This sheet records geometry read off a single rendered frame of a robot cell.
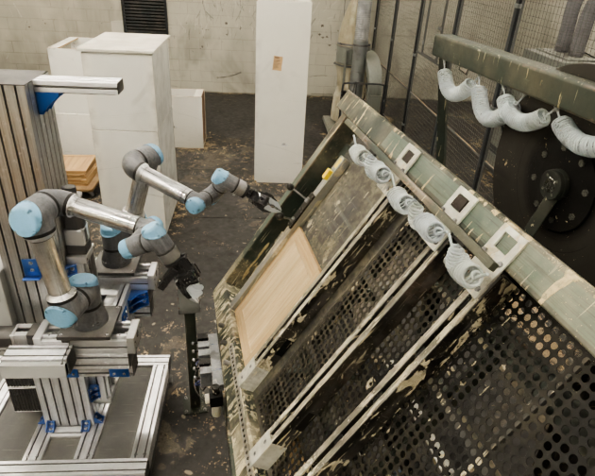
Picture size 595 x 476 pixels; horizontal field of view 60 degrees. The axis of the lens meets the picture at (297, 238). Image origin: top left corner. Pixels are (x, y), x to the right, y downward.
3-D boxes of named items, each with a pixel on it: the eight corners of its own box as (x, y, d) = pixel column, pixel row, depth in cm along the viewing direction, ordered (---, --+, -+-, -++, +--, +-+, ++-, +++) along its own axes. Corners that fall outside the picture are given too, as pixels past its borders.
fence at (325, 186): (236, 306, 266) (229, 303, 265) (347, 159, 239) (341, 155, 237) (237, 312, 262) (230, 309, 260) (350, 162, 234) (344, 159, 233)
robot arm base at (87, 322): (67, 331, 219) (62, 313, 214) (77, 310, 232) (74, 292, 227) (103, 331, 220) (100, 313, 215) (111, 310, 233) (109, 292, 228)
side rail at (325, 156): (240, 283, 290) (224, 276, 285) (359, 123, 258) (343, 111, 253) (241, 289, 285) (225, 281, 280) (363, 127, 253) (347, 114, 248)
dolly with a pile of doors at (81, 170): (63, 178, 611) (59, 153, 596) (108, 178, 616) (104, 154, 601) (44, 199, 558) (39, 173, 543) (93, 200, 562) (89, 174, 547)
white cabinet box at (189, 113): (166, 136, 760) (162, 87, 725) (206, 138, 765) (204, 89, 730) (161, 146, 721) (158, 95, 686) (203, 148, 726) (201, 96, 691)
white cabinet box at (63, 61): (78, 95, 665) (70, 36, 630) (125, 97, 670) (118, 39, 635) (58, 112, 595) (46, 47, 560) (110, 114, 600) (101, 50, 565)
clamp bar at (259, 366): (250, 378, 222) (202, 361, 211) (429, 157, 187) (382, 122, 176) (253, 396, 213) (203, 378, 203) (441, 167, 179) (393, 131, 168)
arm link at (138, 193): (110, 231, 270) (128, 144, 239) (129, 220, 282) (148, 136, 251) (127, 244, 269) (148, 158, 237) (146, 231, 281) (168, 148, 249)
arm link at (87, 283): (107, 296, 226) (102, 270, 219) (91, 314, 214) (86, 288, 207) (81, 292, 227) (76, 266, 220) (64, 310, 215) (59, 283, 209)
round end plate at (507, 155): (467, 230, 230) (513, 43, 191) (479, 230, 231) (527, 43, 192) (591, 350, 162) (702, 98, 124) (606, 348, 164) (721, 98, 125)
